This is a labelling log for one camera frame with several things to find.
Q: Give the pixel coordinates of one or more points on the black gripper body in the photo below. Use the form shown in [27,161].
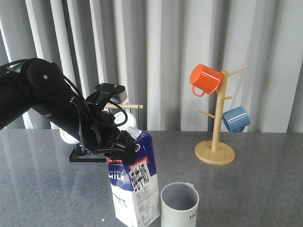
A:
[98,131]

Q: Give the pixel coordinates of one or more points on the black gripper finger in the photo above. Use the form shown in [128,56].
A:
[128,154]
[115,155]

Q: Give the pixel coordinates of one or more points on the blue white milk carton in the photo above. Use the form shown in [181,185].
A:
[135,187]

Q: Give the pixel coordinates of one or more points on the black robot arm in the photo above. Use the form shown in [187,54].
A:
[40,85]

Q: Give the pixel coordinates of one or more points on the grey white cup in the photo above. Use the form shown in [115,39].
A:
[179,205]

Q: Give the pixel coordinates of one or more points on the white ribbed mug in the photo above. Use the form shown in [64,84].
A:
[120,117]

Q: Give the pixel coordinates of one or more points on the white smooth mug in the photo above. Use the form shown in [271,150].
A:
[66,137]

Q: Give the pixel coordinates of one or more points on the wooden mug tree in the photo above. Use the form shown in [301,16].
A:
[213,151]

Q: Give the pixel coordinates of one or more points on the grey white curtain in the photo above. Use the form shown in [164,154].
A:
[151,47]

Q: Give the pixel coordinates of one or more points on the orange mug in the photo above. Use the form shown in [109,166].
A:
[204,80]

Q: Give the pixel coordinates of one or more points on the blue mug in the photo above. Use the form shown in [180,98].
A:
[236,119]

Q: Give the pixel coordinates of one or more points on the black wire mug rack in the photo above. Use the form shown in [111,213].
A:
[76,155]

